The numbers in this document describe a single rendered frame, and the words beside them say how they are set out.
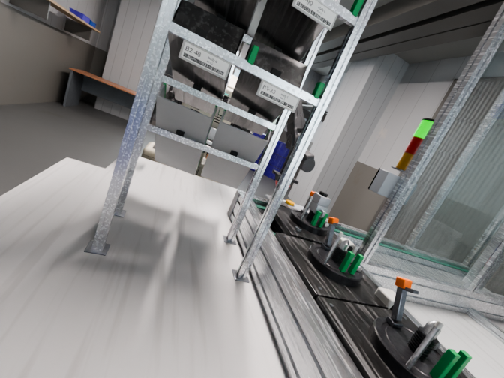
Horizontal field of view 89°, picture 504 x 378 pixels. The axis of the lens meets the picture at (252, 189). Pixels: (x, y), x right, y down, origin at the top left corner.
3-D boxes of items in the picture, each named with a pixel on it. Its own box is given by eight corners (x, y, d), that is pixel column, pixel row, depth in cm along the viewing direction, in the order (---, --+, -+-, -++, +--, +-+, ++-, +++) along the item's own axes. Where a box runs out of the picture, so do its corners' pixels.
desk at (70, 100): (76, 103, 573) (83, 70, 555) (140, 127, 618) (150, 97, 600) (61, 105, 507) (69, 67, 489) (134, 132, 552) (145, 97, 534)
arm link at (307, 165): (306, 134, 104) (288, 133, 100) (324, 141, 94) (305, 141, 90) (300, 163, 108) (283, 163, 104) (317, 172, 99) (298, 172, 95)
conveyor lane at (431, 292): (241, 223, 97) (252, 199, 95) (396, 265, 126) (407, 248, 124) (262, 271, 71) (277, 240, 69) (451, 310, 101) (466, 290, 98)
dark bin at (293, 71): (223, 119, 79) (231, 98, 81) (261, 136, 82) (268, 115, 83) (241, 67, 52) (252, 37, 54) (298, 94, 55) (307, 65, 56)
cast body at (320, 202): (305, 205, 91) (314, 187, 89) (315, 208, 92) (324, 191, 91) (316, 216, 83) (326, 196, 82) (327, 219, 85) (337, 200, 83)
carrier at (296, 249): (273, 238, 72) (292, 198, 69) (339, 255, 80) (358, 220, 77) (312, 302, 50) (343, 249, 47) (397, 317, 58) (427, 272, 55)
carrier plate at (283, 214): (265, 205, 97) (268, 201, 97) (316, 222, 106) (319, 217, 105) (289, 239, 75) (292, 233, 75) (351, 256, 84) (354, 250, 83)
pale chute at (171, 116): (154, 160, 80) (160, 149, 83) (194, 175, 83) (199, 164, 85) (156, 95, 57) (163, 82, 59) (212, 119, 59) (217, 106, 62)
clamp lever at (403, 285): (387, 316, 47) (395, 275, 48) (394, 318, 48) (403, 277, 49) (405, 326, 44) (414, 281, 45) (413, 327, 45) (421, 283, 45)
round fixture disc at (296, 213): (283, 210, 94) (286, 205, 93) (314, 220, 99) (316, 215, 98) (299, 229, 81) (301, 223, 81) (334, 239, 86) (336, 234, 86)
